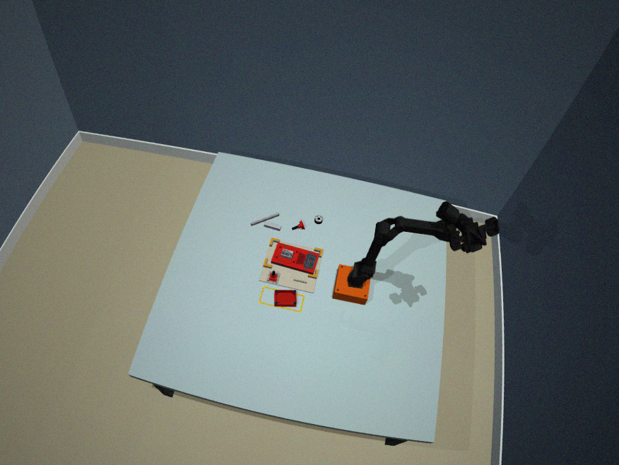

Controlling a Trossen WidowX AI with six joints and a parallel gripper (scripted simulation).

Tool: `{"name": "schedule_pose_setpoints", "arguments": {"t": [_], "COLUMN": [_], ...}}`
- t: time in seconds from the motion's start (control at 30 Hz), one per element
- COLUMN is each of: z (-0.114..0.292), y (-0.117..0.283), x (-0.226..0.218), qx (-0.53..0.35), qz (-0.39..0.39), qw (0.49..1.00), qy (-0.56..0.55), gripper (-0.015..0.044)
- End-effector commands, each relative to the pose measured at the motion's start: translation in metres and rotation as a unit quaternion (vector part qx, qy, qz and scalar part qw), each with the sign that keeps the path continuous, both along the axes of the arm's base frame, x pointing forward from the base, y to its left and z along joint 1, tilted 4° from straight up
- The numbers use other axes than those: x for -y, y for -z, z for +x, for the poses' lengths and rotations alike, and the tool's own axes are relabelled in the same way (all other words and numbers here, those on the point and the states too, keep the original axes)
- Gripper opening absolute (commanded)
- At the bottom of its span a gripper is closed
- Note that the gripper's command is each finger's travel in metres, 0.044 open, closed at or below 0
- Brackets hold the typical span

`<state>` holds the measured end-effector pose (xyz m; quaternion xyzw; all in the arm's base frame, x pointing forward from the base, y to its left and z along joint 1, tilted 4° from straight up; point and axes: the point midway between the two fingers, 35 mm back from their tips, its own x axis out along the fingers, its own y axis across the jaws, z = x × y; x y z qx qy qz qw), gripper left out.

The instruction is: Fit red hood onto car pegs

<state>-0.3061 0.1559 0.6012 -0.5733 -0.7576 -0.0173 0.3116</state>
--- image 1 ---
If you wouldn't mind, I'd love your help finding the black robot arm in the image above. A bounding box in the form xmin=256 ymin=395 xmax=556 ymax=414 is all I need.
xmin=347 ymin=201 xmax=483 ymax=289

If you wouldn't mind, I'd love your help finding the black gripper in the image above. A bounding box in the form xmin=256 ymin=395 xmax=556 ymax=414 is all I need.
xmin=448 ymin=217 xmax=500 ymax=252

